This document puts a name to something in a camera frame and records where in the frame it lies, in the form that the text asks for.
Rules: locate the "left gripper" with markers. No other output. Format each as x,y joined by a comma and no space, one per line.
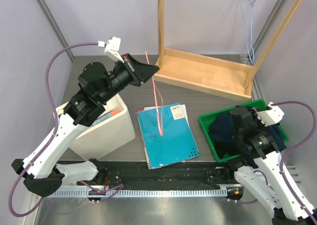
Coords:
139,72

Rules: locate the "navy blue t shirt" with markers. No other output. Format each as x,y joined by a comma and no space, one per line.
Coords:
268,140

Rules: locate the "pink hanger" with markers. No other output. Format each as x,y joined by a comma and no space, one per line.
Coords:
159,110

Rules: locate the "black flower print t shirt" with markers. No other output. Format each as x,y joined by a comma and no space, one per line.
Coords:
226,149

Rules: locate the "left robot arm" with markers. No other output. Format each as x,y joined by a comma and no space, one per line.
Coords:
41,172

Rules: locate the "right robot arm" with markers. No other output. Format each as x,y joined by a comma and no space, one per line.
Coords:
282,198

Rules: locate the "green plastic tray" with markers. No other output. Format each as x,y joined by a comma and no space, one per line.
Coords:
208,126

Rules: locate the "wooden clothes rack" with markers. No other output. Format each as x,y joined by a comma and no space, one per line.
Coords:
211,75

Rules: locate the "white storage box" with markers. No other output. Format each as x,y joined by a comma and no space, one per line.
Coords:
100,140

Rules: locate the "teal notebook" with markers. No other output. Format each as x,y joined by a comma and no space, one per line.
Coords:
166,135

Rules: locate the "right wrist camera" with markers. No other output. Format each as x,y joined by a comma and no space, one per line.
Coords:
271,116

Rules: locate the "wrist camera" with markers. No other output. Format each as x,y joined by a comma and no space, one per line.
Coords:
111,48
271,116

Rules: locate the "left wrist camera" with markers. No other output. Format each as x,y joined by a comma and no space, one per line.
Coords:
111,48

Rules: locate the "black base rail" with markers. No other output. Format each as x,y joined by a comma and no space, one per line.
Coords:
180,176

